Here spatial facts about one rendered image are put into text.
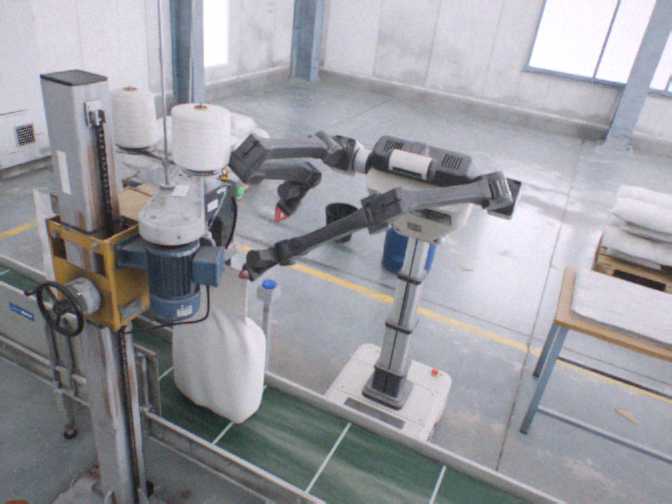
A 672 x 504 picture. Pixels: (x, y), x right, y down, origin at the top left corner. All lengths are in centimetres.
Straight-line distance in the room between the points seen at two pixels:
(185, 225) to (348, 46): 900
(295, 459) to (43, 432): 129
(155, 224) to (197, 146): 24
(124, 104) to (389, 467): 161
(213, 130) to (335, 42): 899
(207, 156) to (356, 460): 133
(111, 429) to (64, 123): 109
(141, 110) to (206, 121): 26
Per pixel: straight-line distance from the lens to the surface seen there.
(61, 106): 155
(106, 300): 173
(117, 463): 226
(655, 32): 896
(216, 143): 155
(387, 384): 262
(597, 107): 952
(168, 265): 157
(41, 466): 285
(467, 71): 968
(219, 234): 207
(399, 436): 235
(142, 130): 173
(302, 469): 220
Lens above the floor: 210
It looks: 29 degrees down
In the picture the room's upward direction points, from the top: 7 degrees clockwise
